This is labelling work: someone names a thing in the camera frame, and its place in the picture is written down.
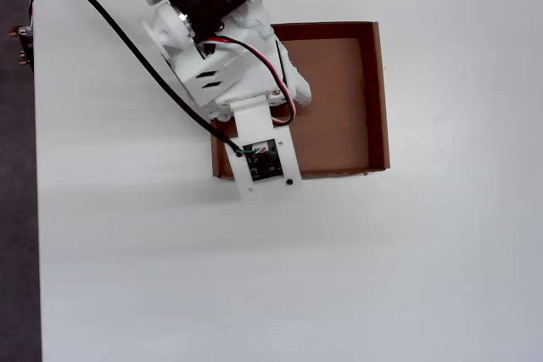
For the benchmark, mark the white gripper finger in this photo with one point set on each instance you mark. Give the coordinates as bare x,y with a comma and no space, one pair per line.
299,86

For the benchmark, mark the brown cardboard box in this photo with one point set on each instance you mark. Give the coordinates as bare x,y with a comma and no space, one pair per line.
339,103

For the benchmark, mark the metal table clamp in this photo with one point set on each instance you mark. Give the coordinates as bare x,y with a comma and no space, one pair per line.
23,46

